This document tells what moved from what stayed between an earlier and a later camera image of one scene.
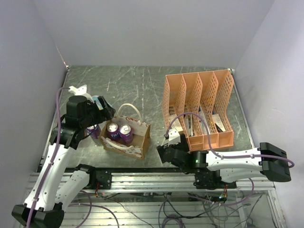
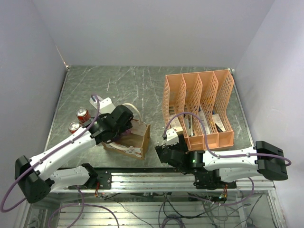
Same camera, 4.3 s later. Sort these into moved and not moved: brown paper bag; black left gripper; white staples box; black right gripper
Moved: black left gripper
Not moved: brown paper bag; white staples box; black right gripper
